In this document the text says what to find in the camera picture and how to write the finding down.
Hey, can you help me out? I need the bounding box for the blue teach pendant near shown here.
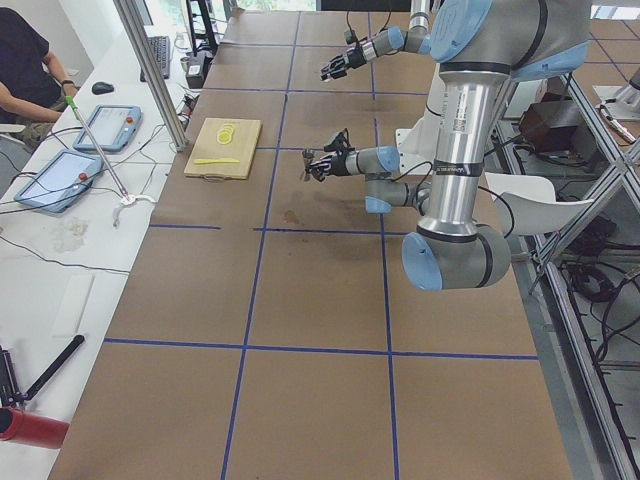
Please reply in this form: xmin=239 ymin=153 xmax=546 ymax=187
xmin=14 ymin=150 xmax=103 ymax=213

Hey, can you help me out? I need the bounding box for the red cylinder bottle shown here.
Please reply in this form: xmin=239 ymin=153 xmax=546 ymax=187
xmin=1 ymin=407 xmax=69 ymax=449

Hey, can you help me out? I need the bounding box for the black handled tool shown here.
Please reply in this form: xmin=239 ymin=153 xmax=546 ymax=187
xmin=18 ymin=334 xmax=85 ymax=402

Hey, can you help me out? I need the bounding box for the blue teach pendant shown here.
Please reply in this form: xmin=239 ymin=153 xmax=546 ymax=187
xmin=14 ymin=150 xmax=103 ymax=213
xmin=87 ymin=104 xmax=142 ymax=153

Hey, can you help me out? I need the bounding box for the aluminium frame post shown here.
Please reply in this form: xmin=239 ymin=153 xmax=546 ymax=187
xmin=113 ymin=0 xmax=187 ymax=152

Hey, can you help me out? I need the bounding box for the green handled reach grabber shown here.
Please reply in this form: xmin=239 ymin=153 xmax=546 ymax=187
xmin=65 ymin=96 xmax=157 ymax=228

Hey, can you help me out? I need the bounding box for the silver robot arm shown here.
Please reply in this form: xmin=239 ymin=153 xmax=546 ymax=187
xmin=305 ymin=1 xmax=591 ymax=291
xmin=320 ymin=1 xmax=444 ymax=82

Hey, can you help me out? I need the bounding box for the bamboo cutting board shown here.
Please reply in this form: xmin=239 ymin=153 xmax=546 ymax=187
xmin=184 ymin=118 xmax=262 ymax=180

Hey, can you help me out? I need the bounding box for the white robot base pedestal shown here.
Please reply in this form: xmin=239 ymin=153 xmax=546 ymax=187
xmin=396 ymin=66 xmax=445 ymax=175

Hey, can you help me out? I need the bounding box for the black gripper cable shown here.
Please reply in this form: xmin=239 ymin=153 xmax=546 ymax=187
xmin=384 ymin=159 xmax=516 ymax=241

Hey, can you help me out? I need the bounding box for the black computer mouse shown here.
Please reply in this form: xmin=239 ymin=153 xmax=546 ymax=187
xmin=91 ymin=81 xmax=115 ymax=95

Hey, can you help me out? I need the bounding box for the black keyboard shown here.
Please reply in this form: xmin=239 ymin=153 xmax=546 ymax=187
xmin=147 ymin=36 xmax=171 ymax=79

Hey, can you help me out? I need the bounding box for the seated person black shirt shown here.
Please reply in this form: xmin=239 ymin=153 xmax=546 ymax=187
xmin=0 ymin=7 xmax=78 ymax=150

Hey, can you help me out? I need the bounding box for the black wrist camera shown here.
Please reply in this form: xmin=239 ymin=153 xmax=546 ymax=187
xmin=344 ymin=28 xmax=358 ymax=45
xmin=323 ymin=128 xmax=351 ymax=152

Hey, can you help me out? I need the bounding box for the blue teach pendant far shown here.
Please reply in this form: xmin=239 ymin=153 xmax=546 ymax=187
xmin=87 ymin=104 xmax=142 ymax=153

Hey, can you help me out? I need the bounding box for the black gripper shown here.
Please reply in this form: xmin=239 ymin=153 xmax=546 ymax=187
xmin=303 ymin=152 xmax=350 ymax=182
xmin=321 ymin=47 xmax=366 ymax=80

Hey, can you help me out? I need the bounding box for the yellow plastic knife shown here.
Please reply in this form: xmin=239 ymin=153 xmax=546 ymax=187
xmin=193 ymin=157 xmax=240 ymax=165

